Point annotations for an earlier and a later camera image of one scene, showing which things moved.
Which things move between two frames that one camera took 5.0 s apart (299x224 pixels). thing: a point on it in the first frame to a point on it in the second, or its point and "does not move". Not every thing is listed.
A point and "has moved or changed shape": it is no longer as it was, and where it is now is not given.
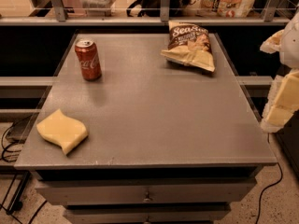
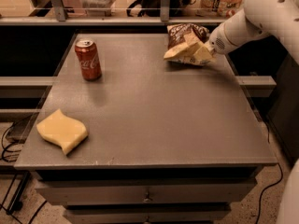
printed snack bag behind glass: x=228 y=1 does not move
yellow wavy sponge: x=62 y=130 does not move
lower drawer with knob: x=146 y=213 does not move
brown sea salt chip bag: x=190 y=45 has moved or changed shape
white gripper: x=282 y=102 to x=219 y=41
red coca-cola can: x=88 y=56 does not move
